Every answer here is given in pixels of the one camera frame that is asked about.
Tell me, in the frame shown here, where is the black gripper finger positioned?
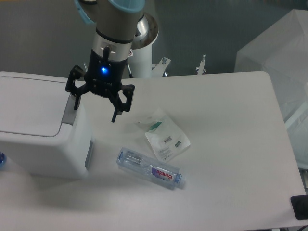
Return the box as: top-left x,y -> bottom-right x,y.
65,65 -> 93,110
105,84 -> 135,123

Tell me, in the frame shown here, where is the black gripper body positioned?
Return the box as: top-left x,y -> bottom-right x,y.
84,48 -> 127,98

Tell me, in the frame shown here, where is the white plastic trash can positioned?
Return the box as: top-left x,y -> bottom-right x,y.
0,71 -> 94,179

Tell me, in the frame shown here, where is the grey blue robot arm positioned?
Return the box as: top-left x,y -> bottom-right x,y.
65,0 -> 159,122

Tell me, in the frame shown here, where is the white torn plastic package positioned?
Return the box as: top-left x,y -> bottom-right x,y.
135,108 -> 191,163

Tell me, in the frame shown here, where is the clear plastic water bottle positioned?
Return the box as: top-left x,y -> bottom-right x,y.
116,148 -> 185,189

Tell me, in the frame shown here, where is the blue bottle cap at edge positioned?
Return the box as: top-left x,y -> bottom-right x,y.
0,152 -> 7,168

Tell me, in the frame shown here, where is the white covered box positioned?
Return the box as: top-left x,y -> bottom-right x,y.
234,10 -> 308,169

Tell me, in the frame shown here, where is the black device at table edge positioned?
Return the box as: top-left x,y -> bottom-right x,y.
290,195 -> 308,220

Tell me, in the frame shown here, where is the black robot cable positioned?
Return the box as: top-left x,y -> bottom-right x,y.
126,61 -> 134,79

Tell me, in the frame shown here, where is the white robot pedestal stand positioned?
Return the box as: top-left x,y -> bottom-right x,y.
83,14 -> 207,81

